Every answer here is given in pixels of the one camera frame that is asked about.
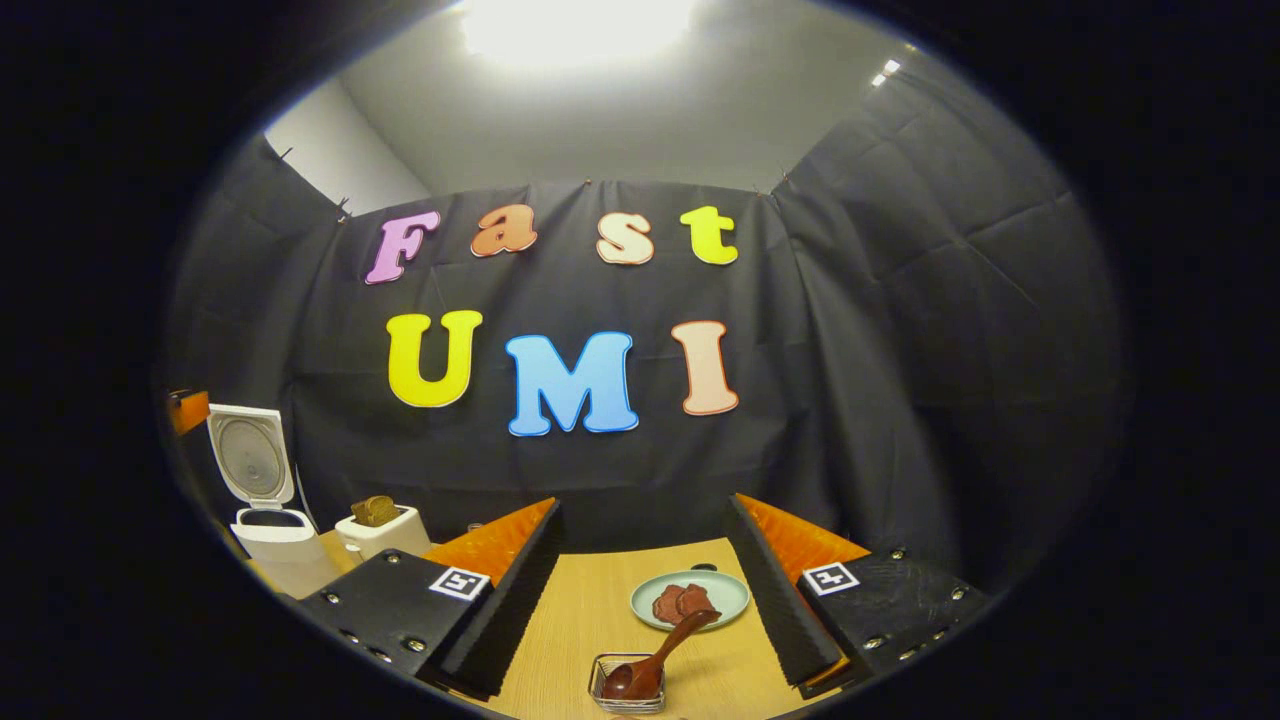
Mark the large ceiling light panel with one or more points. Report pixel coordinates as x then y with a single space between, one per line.
575 28

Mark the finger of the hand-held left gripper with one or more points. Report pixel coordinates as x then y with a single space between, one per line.
190 412

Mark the black backdrop cloth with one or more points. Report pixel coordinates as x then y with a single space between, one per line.
850 350

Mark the brown toast slice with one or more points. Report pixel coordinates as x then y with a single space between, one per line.
388 510
367 512

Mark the white toaster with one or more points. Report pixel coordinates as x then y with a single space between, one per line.
385 535

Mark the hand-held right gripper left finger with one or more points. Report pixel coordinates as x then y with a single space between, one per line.
510 600

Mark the wooden spoon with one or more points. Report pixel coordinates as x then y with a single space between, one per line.
640 675

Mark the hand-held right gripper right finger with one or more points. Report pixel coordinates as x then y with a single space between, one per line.
775 605

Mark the white rice cooker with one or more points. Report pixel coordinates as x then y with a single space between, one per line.
280 550

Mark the small ceiling light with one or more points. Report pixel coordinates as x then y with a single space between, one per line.
886 72

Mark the green plate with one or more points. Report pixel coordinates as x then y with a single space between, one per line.
730 595

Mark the brown meat pieces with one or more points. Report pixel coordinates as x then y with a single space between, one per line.
680 603

